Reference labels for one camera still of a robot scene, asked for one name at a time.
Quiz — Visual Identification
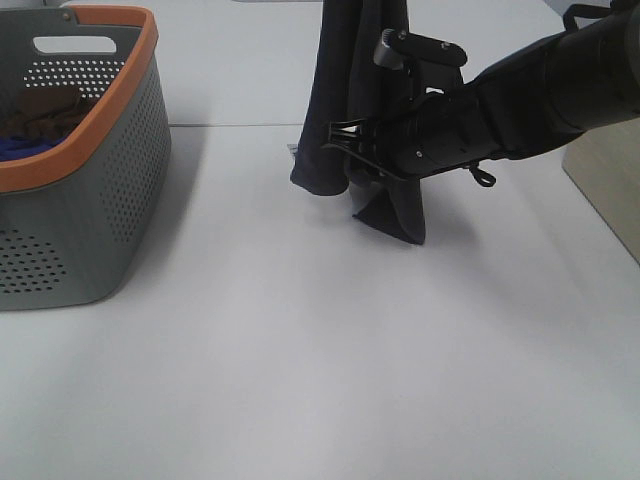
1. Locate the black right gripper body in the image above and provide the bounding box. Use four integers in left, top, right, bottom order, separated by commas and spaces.
322, 92, 498, 186

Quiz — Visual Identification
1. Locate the dark grey towel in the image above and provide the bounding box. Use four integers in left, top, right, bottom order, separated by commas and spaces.
290, 1, 426, 245

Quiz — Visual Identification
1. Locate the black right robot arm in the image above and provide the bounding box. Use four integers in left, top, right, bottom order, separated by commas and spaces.
325, 1, 639, 185

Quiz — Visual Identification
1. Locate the brown towel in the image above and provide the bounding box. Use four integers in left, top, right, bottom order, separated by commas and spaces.
1, 85, 97, 141

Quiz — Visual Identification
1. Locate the blue towel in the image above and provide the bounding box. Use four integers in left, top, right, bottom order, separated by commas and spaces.
0, 137, 63, 162

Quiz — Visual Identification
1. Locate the grey plastic laundry basket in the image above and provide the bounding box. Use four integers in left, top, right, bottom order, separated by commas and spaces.
1, 5, 171, 311

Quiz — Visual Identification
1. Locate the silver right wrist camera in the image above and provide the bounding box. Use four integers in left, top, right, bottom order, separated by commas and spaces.
373, 29, 468, 99

